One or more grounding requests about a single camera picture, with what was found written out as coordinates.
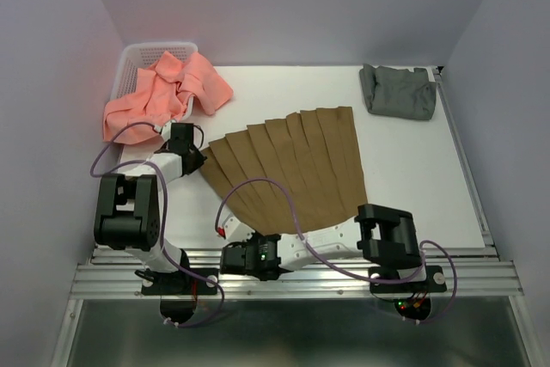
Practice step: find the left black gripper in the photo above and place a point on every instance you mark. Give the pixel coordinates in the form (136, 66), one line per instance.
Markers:
(198, 162)

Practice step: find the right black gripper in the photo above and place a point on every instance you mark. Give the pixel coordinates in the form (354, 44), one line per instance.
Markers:
(243, 245)

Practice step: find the tan brown skirt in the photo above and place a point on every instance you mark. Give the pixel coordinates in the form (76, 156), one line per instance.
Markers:
(305, 168)

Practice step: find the grey pleated skirt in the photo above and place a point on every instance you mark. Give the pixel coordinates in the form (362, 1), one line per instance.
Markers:
(396, 93)

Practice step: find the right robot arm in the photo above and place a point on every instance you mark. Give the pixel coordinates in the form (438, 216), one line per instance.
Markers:
(381, 235)

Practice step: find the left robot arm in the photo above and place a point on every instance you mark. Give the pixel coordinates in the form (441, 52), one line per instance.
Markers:
(132, 206)

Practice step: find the pink skirt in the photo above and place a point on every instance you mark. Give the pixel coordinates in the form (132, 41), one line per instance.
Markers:
(215, 93)

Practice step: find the white perforated plastic basket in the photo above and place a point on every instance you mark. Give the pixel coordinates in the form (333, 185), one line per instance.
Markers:
(129, 70)

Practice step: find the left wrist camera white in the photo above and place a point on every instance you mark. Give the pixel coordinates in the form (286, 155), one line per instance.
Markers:
(164, 130)

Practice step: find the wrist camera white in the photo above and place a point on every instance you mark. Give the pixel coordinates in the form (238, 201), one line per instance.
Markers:
(164, 130)
(233, 231)

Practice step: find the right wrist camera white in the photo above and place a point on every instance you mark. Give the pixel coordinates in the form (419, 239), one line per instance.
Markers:
(233, 231)

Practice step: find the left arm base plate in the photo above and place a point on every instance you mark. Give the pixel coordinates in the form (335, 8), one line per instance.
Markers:
(177, 283)

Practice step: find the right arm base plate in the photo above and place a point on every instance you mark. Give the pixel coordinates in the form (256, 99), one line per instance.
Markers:
(430, 279)

